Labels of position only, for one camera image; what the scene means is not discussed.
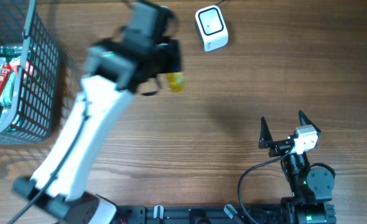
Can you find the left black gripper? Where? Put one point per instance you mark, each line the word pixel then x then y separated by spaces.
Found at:
pixel 160 60

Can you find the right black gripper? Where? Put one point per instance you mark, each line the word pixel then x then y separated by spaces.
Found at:
pixel 266 140

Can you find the yellow oil bottle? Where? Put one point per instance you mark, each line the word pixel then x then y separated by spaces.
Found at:
pixel 175 81

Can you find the grey plastic mesh basket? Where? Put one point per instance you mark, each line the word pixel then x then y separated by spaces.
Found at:
pixel 35 87

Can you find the teal pack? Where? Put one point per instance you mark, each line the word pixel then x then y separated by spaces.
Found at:
pixel 7 93

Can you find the green 3M package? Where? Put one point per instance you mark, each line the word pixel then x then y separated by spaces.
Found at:
pixel 11 51

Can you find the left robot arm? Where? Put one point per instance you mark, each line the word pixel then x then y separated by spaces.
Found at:
pixel 114 72

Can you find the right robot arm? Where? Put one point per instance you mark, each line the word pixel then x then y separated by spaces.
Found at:
pixel 311 184

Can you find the white barcode scanner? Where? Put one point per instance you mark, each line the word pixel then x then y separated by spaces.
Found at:
pixel 211 28

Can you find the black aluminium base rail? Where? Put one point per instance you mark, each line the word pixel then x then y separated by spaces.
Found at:
pixel 266 213

